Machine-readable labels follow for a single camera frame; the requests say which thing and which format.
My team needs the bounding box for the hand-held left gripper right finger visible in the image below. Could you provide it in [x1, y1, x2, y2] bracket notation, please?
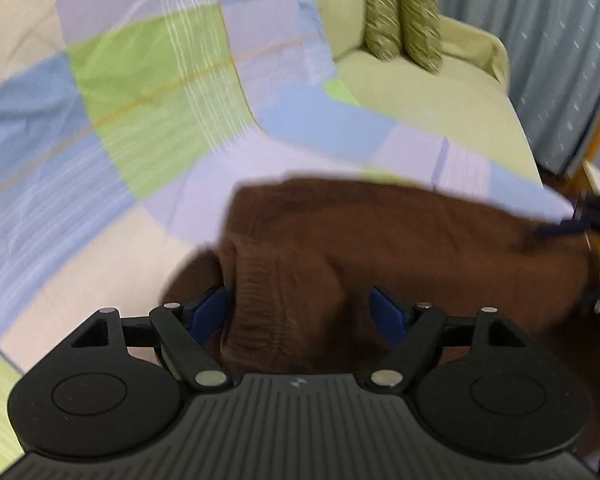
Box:
[361, 286, 527, 395]

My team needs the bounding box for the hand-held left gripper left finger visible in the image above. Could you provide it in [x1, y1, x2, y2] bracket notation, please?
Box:
[70, 286, 233, 394]

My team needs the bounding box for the brown knitted sweater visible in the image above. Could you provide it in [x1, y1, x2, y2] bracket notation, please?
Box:
[161, 174, 600, 476]

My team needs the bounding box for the blue-grey curtain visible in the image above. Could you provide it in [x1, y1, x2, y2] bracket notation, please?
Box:
[427, 0, 600, 177]

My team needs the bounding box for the light green sofa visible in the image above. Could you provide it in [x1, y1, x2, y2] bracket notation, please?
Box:
[310, 0, 547, 192]

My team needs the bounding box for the checked pastel bedsheet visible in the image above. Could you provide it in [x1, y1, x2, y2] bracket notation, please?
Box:
[0, 0, 577, 480]

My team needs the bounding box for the green patterned cushion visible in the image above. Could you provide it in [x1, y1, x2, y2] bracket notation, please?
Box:
[362, 0, 402, 61]
[397, 0, 444, 74]

